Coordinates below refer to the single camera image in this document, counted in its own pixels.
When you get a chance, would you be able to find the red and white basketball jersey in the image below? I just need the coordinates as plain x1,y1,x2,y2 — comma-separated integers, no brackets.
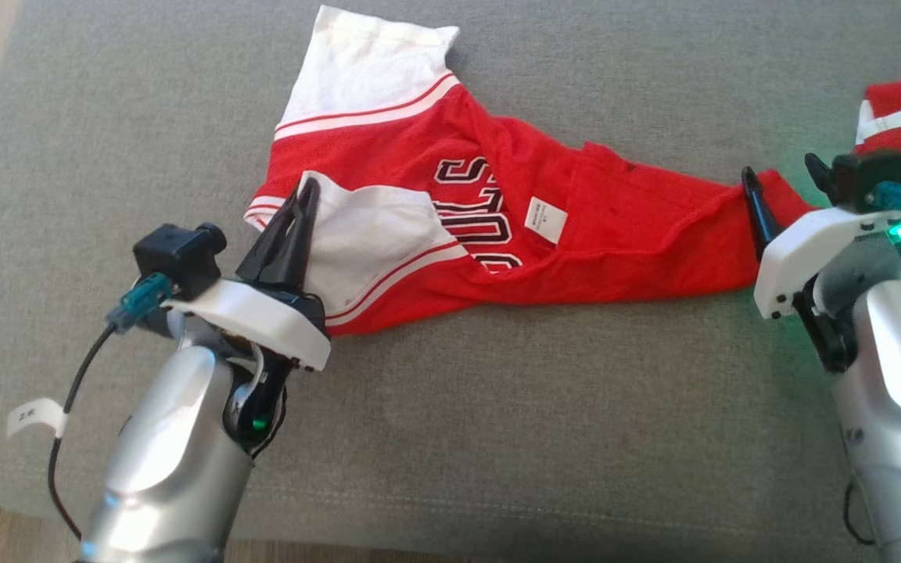
244,5,819,337

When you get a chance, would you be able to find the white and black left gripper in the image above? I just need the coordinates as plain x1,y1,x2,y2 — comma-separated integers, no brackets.
163,178,332,372

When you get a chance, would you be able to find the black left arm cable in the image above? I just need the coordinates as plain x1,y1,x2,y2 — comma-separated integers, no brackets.
48,325,119,540

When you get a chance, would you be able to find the grey fabric sofa seat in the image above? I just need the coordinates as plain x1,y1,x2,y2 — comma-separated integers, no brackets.
0,0,901,563

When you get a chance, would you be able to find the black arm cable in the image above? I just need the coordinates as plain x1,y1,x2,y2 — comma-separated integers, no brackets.
844,481,878,546
48,325,119,540

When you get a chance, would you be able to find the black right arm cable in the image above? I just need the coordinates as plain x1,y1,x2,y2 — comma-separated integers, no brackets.
844,481,878,546

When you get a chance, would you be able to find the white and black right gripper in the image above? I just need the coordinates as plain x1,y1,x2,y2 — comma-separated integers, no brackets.
741,152,901,320

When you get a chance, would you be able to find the white left cable label tag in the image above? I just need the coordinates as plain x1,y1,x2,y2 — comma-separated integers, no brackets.
6,398,68,439

